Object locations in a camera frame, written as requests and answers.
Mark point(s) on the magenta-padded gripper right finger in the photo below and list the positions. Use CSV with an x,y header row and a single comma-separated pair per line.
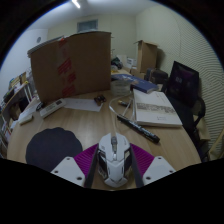
x,y
156,168

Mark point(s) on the small wall window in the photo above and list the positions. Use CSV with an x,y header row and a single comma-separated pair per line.
x,y
87,25

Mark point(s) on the white paper sheet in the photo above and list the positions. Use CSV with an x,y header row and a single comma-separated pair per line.
x,y
81,104

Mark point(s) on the black marker pen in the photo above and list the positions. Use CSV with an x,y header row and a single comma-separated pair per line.
x,y
138,128

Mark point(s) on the small brown and black object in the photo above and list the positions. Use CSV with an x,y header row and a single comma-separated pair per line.
x,y
100,99

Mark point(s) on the blue book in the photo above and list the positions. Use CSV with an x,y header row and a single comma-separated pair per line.
x,y
141,84

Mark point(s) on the large brown cardboard box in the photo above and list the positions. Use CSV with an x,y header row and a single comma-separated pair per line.
x,y
83,63

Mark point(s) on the small white flat case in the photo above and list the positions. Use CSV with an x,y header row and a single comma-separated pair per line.
x,y
25,119

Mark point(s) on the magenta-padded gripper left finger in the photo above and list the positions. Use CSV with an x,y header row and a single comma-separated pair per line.
x,y
68,168

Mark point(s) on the dark scalloped round mouse pad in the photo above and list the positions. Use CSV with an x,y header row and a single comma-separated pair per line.
x,y
51,146

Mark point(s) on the ceiling light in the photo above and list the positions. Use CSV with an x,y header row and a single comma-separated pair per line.
x,y
76,3

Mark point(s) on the white thick book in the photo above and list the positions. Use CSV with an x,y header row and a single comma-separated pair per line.
x,y
155,108

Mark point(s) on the shelf unit with books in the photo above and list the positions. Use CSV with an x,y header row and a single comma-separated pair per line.
x,y
13,100

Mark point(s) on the small brown cardboard box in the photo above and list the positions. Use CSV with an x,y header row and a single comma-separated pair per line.
x,y
147,56

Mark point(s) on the black monitor screen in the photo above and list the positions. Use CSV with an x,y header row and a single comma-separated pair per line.
x,y
182,80

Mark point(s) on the clear round container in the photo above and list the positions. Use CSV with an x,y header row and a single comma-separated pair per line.
x,y
120,88

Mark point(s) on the black office chair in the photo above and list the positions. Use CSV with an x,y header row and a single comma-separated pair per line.
x,y
188,120

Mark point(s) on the white and grey computer mouse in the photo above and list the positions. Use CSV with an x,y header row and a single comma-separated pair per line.
x,y
114,160

